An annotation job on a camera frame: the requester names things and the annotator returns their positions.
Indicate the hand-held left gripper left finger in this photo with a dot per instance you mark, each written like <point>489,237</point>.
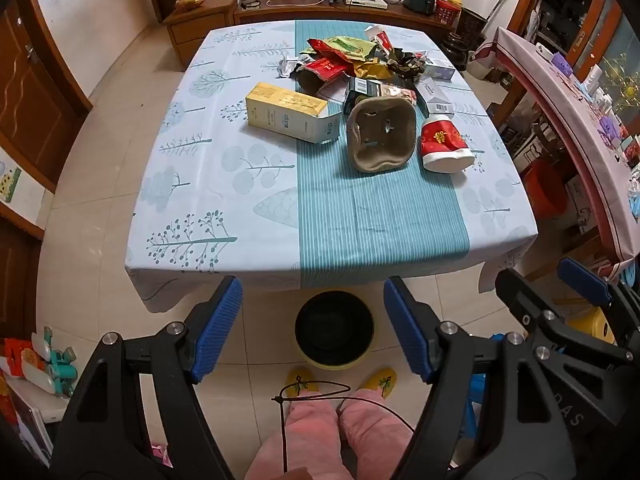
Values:
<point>217,332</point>

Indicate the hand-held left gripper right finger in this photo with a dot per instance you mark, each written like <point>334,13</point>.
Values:
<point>407,335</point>

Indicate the red flower-print bag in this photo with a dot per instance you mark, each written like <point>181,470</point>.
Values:
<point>325,70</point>

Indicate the yellow cardboard box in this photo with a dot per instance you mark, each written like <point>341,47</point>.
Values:
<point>285,107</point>

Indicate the red plastic bucket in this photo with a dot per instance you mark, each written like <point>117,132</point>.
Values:
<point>545,190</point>

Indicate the silver cardboard box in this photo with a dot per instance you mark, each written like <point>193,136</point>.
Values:
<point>435,97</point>

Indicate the yellow bin with black liner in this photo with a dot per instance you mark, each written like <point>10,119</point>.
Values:
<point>332,330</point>

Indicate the camouflage-print wrapper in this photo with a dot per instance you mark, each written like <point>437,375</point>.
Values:
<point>405,62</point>

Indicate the red plastic basket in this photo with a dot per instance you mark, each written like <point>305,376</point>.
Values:
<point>447,12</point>

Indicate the pink cloth covered table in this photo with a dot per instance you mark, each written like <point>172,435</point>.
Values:
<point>565,110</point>

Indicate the photo-print snack packet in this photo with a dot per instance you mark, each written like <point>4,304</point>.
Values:
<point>400,94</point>

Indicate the dark carved wooden stand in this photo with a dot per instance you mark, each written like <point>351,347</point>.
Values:
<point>471,30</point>

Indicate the wooden sideboard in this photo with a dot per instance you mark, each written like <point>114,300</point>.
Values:
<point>210,25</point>

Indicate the crumpled silver wrapper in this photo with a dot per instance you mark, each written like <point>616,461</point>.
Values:
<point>287,67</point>

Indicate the yellow slippers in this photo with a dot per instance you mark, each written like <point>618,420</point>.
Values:
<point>284,435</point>

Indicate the white set-top box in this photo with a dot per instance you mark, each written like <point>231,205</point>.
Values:
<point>367,3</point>

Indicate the gold foil bag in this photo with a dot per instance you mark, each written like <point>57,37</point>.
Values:
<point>370,69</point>

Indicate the brown wooden door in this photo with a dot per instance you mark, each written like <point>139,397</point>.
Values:
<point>35,95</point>
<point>17,275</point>

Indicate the pink fleece pants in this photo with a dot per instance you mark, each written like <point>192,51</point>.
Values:
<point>310,435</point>

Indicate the black ceramic urn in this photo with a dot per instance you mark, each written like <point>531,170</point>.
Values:
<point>456,50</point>

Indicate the green foil bag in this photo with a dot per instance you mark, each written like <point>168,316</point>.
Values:
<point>350,47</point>

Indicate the red and white paper cup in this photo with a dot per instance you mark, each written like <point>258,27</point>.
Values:
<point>442,142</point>

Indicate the torn red and white carton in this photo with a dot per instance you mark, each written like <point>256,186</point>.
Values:
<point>381,39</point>

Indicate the brown pulp cup carrier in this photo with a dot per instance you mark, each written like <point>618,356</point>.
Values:
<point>360,160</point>

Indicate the light blue tree-print tablecloth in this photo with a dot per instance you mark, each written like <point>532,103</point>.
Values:
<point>225,210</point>

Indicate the yellow plastic stool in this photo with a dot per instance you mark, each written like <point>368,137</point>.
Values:
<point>592,327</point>

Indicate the white and blue box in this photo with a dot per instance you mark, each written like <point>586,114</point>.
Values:
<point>440,67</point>

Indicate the glass display cabinet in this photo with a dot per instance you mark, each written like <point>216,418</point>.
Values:
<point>565,0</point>

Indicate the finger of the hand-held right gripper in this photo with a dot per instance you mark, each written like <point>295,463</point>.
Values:
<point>585,280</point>
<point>515,295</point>

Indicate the giraffe wall sticker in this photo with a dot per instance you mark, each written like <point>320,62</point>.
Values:
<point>10,182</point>

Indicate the teal plastic toy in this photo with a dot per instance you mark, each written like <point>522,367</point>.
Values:
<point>57,365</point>

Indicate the yellow knit slipper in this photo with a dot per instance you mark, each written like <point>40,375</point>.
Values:
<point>300,380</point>
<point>380,379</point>

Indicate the black cardboard box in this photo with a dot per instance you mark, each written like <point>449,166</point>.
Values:
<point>362,90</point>

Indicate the blue plastic stool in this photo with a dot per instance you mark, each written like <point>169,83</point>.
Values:
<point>477,395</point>

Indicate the wooden fruit bowl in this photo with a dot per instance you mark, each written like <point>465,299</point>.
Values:
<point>191,2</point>

